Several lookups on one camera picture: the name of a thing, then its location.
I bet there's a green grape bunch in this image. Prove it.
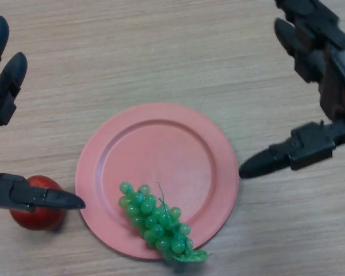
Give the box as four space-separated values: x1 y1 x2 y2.
118 181 210 263

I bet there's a red apple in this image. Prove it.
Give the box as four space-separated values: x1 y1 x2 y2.
9 175 66 231

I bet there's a pink round plate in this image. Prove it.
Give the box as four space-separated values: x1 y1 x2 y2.
75 102 240 261

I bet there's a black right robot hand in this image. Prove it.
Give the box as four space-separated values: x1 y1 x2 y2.
238 0 345 179

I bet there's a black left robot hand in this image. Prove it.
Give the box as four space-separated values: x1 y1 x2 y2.
0 16 86 213

